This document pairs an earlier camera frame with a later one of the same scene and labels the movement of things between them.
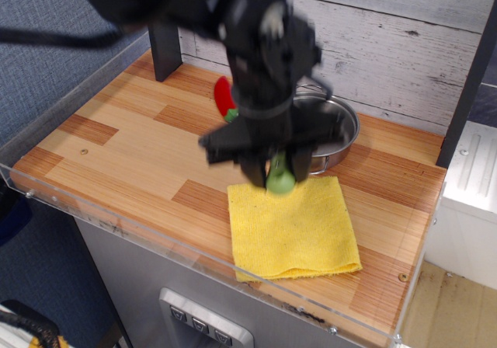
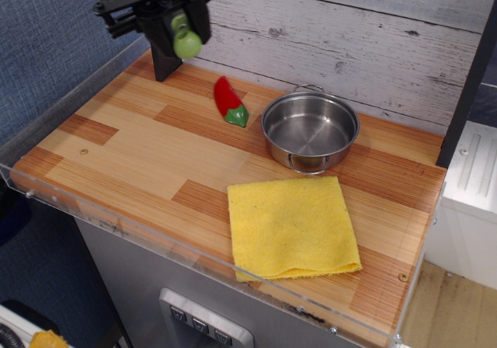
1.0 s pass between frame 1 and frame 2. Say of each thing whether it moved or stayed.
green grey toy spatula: moved
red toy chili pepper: stayed
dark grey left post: stayed
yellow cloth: stayed
